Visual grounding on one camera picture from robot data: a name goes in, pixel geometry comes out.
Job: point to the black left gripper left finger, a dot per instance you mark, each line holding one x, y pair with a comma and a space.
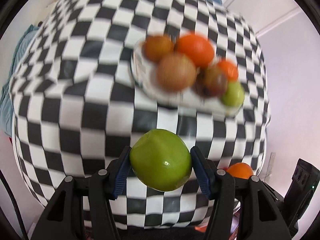
63, 217

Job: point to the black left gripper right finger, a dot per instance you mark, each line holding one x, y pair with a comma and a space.
260, 217

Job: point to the orange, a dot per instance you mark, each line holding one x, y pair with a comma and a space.
240, 170
229, 69
197, 48

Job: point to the small green apple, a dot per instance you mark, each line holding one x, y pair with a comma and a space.
161, 160

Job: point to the large green apple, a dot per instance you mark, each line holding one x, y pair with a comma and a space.
234, 95

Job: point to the reddish brown apple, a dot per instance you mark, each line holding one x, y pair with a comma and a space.
211, 82

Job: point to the dark red brown apple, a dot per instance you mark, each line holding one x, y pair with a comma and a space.
176, 72

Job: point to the small brown orange fruit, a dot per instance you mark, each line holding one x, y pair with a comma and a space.
157, 47

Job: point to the black white checkered cloth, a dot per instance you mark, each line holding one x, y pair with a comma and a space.
76, 105

